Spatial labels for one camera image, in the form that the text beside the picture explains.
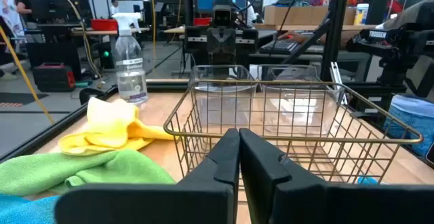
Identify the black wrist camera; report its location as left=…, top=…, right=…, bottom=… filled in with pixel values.
left=212, top=0, right=235, bottom=28

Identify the gold wire basket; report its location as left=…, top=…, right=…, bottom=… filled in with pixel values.
left=163, top=79, right=424, bottom=224

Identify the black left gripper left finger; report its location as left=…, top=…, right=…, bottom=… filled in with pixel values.
left=54, top=128, right=241, bottom=224

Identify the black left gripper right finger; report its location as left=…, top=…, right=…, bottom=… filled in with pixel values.
left=239, top=128, right=434, bottom=224

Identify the yellow microfiber towel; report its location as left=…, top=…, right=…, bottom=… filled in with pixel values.
left=58, top=96, right=176, bottom=156

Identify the white container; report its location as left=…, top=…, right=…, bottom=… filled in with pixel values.
left=353, top=3, right=370, bottom=26

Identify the black keyboard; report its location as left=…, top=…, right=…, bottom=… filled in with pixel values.
left=259, top=39, right=325, bottom=55

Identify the cardboard box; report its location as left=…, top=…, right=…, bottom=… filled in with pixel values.
left=264, top=5, right=357, bottom=26

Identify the person's hand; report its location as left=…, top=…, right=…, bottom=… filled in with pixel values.
left=277, top=30, right=309, bottom=45

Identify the blue microfiber towel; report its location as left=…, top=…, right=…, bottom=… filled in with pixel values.
left=0, top=193, right=60, bottom=224
left=357, top=175, right=378, bottom=186

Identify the green microfiber towel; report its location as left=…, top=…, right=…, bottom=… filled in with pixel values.
left=0, top=149, right=176, bottom=198

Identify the yellow cable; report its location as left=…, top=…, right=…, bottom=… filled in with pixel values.
left=0, top=26, right=55, bottom=125

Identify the light blue wrapped bundle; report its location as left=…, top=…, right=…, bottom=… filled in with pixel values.
left=384, top=94, right=434, bottom=157

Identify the beige cable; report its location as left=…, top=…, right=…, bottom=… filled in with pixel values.
left=32, top=0, right=104, bottom=81

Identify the black and red case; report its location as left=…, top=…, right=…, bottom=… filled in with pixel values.
left=32, top=62, right=77, bottom=93

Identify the aluminium frame bracket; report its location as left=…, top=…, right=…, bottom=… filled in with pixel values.
left=330, top=62, right=349, bottom=106

